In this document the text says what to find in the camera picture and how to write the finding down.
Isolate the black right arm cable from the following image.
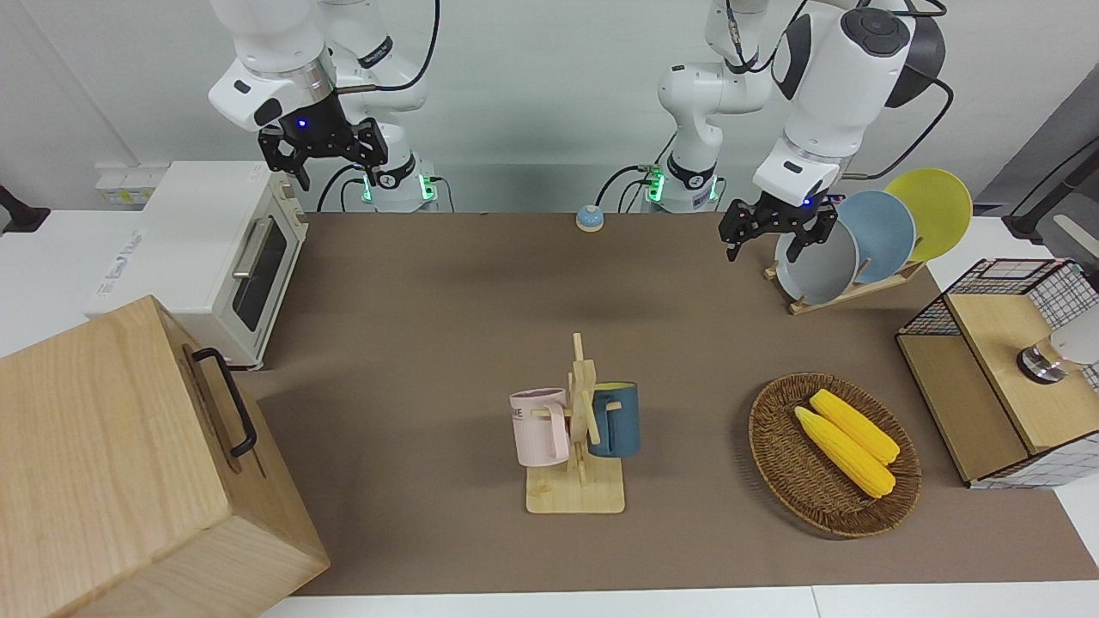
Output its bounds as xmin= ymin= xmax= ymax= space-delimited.
xmin=339 ymin=0 xmax=441 ymax=94

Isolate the wire and wood shelf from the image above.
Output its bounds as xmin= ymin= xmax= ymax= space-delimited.
xmin=896 ymin=257 xmax=1099 ymax=490

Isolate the pink mug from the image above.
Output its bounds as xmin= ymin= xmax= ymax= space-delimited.
xmin=509 ymin=388 xmax=573 ymax=468

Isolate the blue plate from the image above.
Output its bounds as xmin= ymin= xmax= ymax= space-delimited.
xmin=835 ymin=191 xmax=918 ymax=285

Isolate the wooden mug tree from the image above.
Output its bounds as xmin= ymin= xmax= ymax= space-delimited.
xmin=525 ymin=333 xmax=626 ymax=515

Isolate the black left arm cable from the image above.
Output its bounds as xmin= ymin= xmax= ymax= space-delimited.
xmin=840 ymin=76 xmax=955 ymax=181

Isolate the yellow plate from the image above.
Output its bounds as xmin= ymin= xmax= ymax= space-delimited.
xmin=884 ymin=168 xmax=974 ymax=264

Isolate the brown wicker basket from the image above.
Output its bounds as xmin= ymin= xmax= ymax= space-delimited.
xmin=749 ymin=372 xmax=922 ymax=539

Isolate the gray plate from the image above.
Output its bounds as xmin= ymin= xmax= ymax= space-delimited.
xmin=775 ymin=219 xmax=860 ymax=306

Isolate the black stand with cable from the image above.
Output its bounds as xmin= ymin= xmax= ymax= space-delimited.
xmin=1003 ymin=136 xmax=1099 ymax=263

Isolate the black right base cable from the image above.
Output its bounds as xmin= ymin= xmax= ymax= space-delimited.
xmin=316 ymin=163 xmax=372 ymax=213

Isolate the dark blue mug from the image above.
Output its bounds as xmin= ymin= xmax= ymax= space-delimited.
xmin=587 ymin=382 xmax=641 ymax=458

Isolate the silver white lamp head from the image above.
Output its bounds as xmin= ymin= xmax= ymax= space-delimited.
xmin=1017 ymin=305 xmax=1099 ymax=385

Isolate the black left base cable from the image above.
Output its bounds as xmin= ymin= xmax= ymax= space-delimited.
xmin=595 ymin=129 xmax=679 ymax=214

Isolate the black base cable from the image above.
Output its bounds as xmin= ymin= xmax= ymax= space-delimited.
xmin=595 ymin=129 xmax=679 ymax=214
xmin=316 ymin=163 xmax=372 ymax=213

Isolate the white wall socket strip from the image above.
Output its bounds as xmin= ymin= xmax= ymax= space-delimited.
xmin=94 ymin=163 xmax=169 ymax=207

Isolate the yellow corn cob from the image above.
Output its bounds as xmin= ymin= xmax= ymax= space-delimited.
xmin=810 ymin=389 xmax=902 ymax=466
xmin=794 ymin=406 xmax=896 ymax=499

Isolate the wooden plate rack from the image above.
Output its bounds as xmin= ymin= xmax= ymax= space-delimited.
xmin=764 ymin=257 xmax=927 ymax=316

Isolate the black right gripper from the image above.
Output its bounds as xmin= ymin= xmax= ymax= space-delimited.
xmin=258 ymin=90 xmax=389 ymax=192

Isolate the large wooden box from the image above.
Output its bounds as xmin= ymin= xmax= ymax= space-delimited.
xmin=0 ymin=294 xmax=331 ymax=618

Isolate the brown table mat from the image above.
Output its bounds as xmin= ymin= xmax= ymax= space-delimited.
xmin=236 ymin=210 xmax=1099 ymax=597

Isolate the white toaster oven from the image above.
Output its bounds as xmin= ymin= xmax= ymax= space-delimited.
xmin=83 ymin=161 xmax=310 ymax=372

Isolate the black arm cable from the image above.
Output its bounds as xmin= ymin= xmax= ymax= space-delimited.
xmin=339 ymin=0 xmax=441 ymax=94
xmin=840 ymin=76 xmax=955 ymax=181

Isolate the black clamp object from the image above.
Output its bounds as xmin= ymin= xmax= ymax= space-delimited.
xmin=0 ymin=185 xmax=51 ymax=234

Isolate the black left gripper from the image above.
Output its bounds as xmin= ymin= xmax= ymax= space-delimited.
xmin=720 ymin=193 xmax=839 ymax=264

